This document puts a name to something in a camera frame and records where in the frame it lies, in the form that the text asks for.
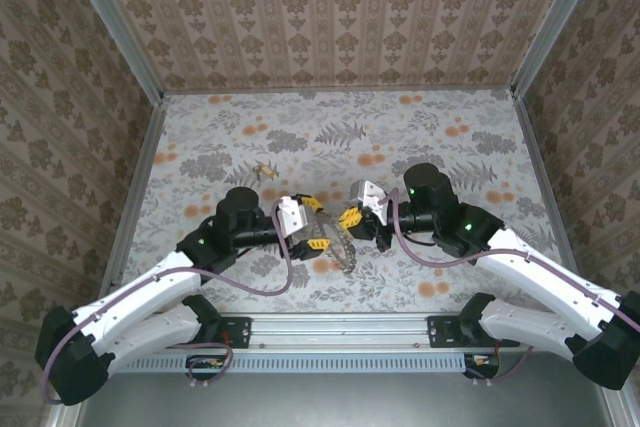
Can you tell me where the large keyring with many keys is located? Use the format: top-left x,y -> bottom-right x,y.
294,211 -> 359,276

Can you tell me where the small wiring connector board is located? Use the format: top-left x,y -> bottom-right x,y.
462,352 -> 502,379
185,354 -> 234,381

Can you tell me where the grey metal panel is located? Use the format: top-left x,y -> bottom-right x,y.
49,369 -> 624,427

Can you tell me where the small brass key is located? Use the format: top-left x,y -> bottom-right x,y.
252,161 -> 280,182

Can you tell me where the aluminium frame post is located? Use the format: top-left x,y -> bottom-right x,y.
58,0 -> 165,104
510,0 -> 610,99

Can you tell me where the aluminium side rail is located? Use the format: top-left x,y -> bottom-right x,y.
102,96 -> 169,294
513,94 -> 569,261

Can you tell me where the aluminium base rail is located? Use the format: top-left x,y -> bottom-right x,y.
214,311 -> 437,351

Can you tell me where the aluminium back rail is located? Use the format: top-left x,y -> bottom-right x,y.
162,88 -> 516,97

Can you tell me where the grey slotted cable duct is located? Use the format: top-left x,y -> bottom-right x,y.
119,350 -> 469,374

